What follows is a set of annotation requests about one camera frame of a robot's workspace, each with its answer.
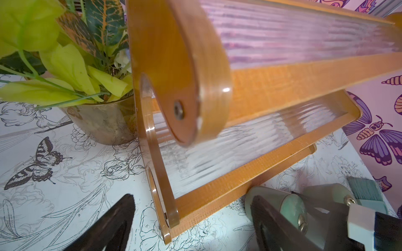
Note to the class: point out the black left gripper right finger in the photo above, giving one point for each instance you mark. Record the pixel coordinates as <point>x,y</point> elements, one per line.
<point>274,232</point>

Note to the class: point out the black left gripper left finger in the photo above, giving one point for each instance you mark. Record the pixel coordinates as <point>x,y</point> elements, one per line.
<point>111,232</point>

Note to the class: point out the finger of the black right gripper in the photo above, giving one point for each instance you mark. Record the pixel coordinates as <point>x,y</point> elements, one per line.
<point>329,231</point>

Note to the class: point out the green canister bottom shelf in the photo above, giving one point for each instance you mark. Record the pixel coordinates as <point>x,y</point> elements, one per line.
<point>290,205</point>
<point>331,192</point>

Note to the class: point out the wooden three-tier shelf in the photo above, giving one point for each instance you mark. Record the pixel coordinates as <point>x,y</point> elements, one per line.
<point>230,93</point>

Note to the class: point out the teal dustpan brush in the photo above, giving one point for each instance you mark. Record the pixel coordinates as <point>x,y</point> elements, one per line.
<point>367,194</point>

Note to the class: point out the glass vase with green plant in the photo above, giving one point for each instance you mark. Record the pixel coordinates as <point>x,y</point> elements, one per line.
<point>72,55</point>

